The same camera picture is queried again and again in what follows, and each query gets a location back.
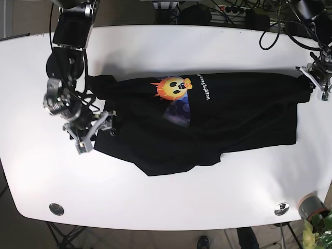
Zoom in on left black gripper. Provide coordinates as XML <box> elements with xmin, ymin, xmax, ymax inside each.
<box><xmin>296</xmin><ymin>55</ymin><xmax>331</xmax><ymax>101</ymax></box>

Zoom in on green potted plant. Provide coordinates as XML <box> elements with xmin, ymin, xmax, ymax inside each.
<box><xmin>302</xmin><ymin>212</ymin><xmax>331</xmax><ymax>249</ymax></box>

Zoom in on right silver table grommet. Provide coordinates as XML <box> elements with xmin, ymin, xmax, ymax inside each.
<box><xmin>274</xmin><ymin>202</ymin><xmax>289</xmax><ymax>216</ymax></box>

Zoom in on silver table grommet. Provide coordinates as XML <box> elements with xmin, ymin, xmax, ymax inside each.
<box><xmin>274</xmin><ymin>202</ymin><xmax>289</xmax><ymax>216</ymax></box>
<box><xmin>49</xmin><ymin>203</ymin><xmax>64</xmax><ymax>216</ymax></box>

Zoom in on left silver table grommet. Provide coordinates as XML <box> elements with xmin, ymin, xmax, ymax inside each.
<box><xmin>49</xmin><ymin>203</ymin><xmax>64</xmax><ymax>216</ymax></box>

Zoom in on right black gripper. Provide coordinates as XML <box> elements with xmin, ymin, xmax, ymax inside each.
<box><xmin>63</xmin><ymin>110</ymin><xmax>117</xmax><ymax>155</ymax></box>

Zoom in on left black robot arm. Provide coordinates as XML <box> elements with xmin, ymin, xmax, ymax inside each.
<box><xmin>259</xmin><ymin>1</ymin><xmax>331</xmax><ymax>101</ymax></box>

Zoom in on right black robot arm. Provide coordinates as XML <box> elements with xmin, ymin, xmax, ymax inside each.
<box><xmin>43</xmin><ymin>1</ymin><xmax>116</xmax><ymax>154</ymax></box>

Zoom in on plain black T-shirt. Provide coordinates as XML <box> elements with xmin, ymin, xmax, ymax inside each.
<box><xmin>86</xmin><ymin>72</ymin><xmax>313</xmax><ymax>176</ymax></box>

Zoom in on grey plant pot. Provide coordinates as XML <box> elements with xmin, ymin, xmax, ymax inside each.
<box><xmin>297</xmin><ymin>193</ymin><xmax>329</xmax><ymax>221</ymax></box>

